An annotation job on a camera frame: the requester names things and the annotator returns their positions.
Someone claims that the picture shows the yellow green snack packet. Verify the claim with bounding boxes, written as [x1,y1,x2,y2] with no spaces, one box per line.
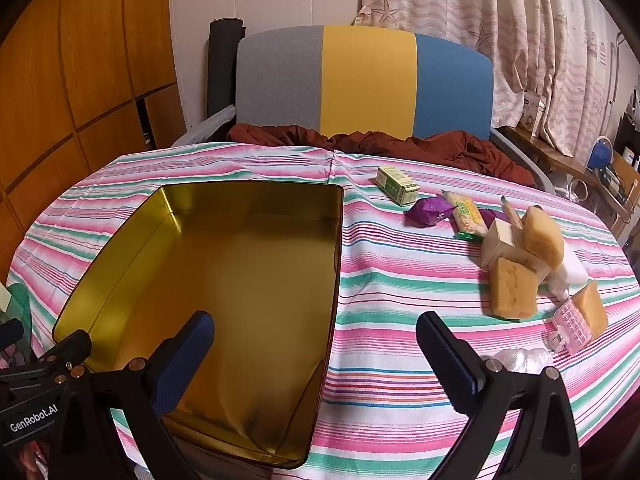
[441,189,488,243]

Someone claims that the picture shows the yellow knitted sock bundle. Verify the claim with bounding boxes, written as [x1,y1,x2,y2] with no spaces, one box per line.
[520,206,566,267]

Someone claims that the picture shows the white foam block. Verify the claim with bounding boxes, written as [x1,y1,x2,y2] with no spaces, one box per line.
[545,250,587,301]

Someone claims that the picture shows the wooden side table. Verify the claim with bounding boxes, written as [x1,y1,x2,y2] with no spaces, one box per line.
[500,125,631,221]

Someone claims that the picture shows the patterned beige curtain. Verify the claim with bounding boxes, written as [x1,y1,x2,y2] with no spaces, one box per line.
[357,0,621,158]

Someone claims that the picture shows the yellow sponge block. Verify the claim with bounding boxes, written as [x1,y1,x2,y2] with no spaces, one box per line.
[489,257,538,320]
[570,280,610,341]

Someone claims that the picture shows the gold tin box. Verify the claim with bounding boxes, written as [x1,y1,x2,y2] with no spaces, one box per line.
[51,181,346,471]

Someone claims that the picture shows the white carton box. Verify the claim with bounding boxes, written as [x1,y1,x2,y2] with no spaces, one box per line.
[520,91,547,136]

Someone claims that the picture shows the wooden rack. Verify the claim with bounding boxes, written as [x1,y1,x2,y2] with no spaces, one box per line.
[612,152,640,211]

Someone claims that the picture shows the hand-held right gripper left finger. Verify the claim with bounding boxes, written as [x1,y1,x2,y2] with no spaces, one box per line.
[52,310,217,480]

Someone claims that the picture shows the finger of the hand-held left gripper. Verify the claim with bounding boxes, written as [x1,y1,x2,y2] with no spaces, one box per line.
[0,319,26,357]
[30,329,94,368]

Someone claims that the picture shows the brown cloth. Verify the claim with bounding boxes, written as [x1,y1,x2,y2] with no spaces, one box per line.
[226,122,538,188]

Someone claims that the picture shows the pink green striped tablecloth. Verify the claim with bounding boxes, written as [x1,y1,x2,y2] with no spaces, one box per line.
[7,141,637,480]

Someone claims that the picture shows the blue round lamp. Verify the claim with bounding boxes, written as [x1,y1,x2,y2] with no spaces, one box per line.
[586,137,613,171]

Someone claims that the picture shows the green plastic bag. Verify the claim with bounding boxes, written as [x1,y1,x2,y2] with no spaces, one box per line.
[0,282,32,356]

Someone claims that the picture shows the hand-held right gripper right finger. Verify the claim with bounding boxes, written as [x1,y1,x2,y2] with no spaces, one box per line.
[416,311,583,480]

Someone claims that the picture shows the pink pill organizer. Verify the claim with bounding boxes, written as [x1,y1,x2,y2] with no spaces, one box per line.
[550,299,596,353]

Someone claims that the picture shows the cream cardboard box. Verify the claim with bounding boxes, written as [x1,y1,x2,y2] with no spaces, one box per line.
[481,217,548,276]

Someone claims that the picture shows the grey yellow blue chair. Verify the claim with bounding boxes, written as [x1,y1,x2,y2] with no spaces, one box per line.
[172,25,556,196]

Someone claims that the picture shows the small green carton box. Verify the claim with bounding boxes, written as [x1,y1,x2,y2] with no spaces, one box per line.
[376,166,420,206]

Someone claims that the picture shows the clear plastic bag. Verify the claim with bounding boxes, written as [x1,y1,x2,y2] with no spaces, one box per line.
[487,347,553,373]

